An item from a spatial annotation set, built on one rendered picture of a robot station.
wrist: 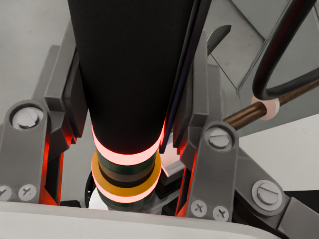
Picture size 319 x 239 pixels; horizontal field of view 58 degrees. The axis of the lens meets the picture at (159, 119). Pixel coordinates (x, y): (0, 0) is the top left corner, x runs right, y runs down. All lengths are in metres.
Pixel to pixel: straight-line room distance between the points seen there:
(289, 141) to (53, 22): 2.28
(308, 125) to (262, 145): 0.10
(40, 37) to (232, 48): 1.58
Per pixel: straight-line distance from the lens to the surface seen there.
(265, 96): 0.23
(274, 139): 0.68
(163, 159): 0.21
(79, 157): 1.91
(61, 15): 2.72
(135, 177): 0.16
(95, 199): 0.29
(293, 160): 0.65
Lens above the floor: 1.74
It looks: 59 degrees down
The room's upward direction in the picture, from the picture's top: 12 degrees clockwise
